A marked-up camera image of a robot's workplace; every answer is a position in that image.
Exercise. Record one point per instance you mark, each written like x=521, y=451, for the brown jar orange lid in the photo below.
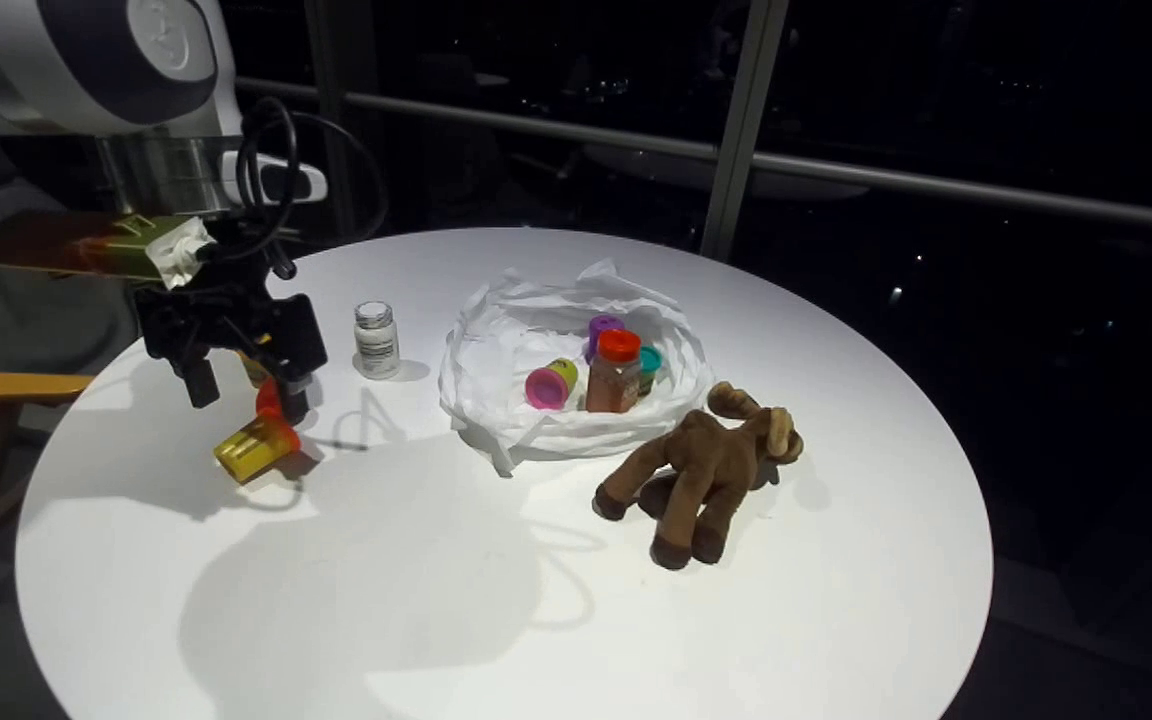
x=612, y=373

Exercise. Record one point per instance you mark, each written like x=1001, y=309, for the wooden chair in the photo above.
x=54, y=241

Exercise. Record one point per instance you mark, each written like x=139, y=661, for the white pill bottle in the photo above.
x=378, y=337

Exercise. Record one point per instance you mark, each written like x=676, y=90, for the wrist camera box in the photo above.
x=151, y=250

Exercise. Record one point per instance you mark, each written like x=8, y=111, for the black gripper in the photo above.
x=229, y=307

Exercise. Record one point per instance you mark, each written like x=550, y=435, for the brown plush toy animal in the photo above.
x=696, y=473

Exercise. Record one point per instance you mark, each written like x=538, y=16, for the horizontal window rail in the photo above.
x=770, y=160

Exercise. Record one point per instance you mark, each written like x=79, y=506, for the window frame post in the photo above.
x=741, y=125

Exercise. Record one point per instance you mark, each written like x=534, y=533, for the white plastic bag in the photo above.
x=516, y=362

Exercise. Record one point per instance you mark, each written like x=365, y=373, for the pink lid yellow tub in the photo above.
x=550, y=387

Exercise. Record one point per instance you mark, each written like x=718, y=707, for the orange lid yellow tub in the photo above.
x=263, y=444

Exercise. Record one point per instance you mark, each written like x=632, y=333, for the purple play-doh tub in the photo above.
x=605, y=337

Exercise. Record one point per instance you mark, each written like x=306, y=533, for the red ball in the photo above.
x=270, y=404

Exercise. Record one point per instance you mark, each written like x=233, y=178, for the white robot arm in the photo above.
x=205, y=185

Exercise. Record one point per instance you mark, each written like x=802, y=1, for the teal lid green tub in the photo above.
x=651, y=371

